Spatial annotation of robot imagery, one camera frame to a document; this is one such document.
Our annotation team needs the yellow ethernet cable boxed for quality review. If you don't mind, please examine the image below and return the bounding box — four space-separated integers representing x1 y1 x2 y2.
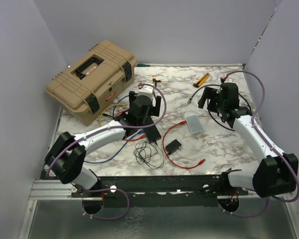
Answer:
98 103 127 126

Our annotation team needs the tan plastic toolbox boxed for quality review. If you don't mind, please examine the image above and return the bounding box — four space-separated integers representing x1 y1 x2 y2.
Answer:
45 40 137 125

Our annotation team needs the green handled screwdriver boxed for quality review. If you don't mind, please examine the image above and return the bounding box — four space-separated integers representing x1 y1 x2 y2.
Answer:
137 63 150 67

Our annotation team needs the yellow utility knife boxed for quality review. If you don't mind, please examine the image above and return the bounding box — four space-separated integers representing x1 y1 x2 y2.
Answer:
193 73 210 88

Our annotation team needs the long red ethernet cable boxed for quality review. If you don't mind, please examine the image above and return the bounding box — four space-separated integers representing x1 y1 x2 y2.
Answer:
114 111 148 142

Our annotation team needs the long black loose cable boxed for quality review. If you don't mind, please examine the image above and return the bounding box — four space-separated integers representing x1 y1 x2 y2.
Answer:
187 86 254 131

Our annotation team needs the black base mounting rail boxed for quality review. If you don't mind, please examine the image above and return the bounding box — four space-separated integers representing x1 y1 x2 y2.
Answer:
71 170 249 208

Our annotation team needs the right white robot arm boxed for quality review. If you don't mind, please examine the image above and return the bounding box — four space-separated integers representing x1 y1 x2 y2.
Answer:
198 83 299 198

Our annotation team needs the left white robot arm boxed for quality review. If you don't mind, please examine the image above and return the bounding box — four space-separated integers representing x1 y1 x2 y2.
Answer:
45 92 167 197

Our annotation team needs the white grey flat device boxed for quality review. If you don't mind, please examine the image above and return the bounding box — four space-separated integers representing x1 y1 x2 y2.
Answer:
185 115 204 134

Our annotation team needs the blue ethernet cable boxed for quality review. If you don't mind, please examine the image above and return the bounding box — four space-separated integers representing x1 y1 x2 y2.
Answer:
83 134 145 165
114 96 143 136

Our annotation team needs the black blue network switch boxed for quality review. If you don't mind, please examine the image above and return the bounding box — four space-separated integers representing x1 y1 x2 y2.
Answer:
143 116 161 143

